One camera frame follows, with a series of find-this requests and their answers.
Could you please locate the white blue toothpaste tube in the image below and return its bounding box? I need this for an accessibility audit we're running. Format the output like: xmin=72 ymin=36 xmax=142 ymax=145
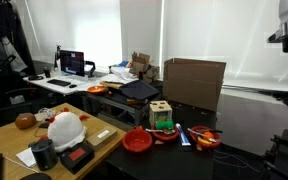
xmin=175 ymin=123 xmax=191 ymax=147

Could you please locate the orange bowl on desk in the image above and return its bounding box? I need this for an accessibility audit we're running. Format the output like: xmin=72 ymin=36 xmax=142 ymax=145
xmin=87 ymin=85 xmax=107 ymax=95

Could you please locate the red bowl middle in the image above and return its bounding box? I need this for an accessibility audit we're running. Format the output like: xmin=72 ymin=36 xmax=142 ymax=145
xmin=151 ymin=126 xmax=179 ymax=141

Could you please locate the red bowl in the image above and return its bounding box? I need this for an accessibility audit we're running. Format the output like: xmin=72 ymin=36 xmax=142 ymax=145
xmin=188 ymin=126 xmax=221 ymax=149
xmin=151 ymin=126 xmax=179 ymax=141
xmin=122 ymin=126 xmax=153 ymax=153

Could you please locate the red bowl left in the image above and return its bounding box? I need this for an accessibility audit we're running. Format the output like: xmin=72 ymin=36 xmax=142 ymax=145
xmin=122 ymin=126 xmax=153 ymax=153

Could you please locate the red bowl right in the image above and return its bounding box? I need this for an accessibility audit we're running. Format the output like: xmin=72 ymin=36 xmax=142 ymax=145
xmin=188 ymin=126 xmax=221 ymax=149

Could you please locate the dark folded cloth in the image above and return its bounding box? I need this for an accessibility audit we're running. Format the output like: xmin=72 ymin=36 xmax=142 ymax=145
xmin=120 ymin=80 xmax=159 ymax=100

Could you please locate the wooden shape sorter box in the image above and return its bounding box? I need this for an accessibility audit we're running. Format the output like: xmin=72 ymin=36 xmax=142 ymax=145
xmin=149 ymin=100 xmax=172 ymax=125

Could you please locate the stack of papers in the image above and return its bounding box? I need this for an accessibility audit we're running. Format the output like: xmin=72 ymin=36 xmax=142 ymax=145
xmin=110 ymin=67 xmax=137 ymax=84

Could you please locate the small open cardboard box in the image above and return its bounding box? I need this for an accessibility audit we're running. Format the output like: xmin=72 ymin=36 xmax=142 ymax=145
xmin=131 ymin=52 xmax=159 ymax=83

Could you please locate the green toy dumbbell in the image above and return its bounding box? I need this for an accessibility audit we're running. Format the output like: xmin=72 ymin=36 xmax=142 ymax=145
xmin=155 ymin=119 xmax=174 ymax=130

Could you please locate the large cardboard box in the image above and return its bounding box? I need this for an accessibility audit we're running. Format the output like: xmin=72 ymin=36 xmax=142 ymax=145
xmin=163 ymin=58 xmax=226 ymax=111

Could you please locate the tan cardboard box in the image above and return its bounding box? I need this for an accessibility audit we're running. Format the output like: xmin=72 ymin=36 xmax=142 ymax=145
xmin=86 ymin=126 xmax=117 ymax=151

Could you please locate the black computer mouse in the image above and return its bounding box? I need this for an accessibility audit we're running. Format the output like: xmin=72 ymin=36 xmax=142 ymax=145
xmin=69 ymin=84 xmax=77 ymax=88

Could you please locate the computer monitor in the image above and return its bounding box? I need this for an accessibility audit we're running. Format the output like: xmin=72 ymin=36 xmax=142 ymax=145
xmin=60 ymin=50 xmax=85 ymax=76

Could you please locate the orange ball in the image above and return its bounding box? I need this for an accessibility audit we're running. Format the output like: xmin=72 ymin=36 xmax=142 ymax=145
xmin=203 ymin=132 xmax=214 ymax=140

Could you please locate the black keyboard far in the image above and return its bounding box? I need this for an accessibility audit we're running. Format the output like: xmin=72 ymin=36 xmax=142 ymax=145
xmin=47 ymin=79 xmax=71 ymax=87

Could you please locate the white plush chicken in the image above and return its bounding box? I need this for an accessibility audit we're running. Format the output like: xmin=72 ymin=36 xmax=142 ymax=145
xmin=40 ymin=111 xmax=88 ymax=153

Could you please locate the black box red label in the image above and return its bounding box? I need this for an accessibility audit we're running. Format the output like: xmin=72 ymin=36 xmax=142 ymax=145
xmin=59 ymin=143 xmax=94 ymax=174

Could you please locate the dark cylindrical speaker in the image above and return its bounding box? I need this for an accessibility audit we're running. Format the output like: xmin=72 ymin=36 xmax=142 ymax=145
xmin=29 ymin=139 xmax=58 ymax=171

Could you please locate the brown toy football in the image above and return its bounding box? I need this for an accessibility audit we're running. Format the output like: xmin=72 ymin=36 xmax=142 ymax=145
xmin=15 ymin=113 xmax=37 ymax=130

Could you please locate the white paper sheet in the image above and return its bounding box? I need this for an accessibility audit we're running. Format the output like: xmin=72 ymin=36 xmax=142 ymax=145
xmin=16 ymin=148 xmax=36 ymax=167

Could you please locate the black office chair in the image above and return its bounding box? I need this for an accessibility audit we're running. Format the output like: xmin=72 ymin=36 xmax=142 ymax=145
xmin=0 ymin=75 xmax=36 ymax=126

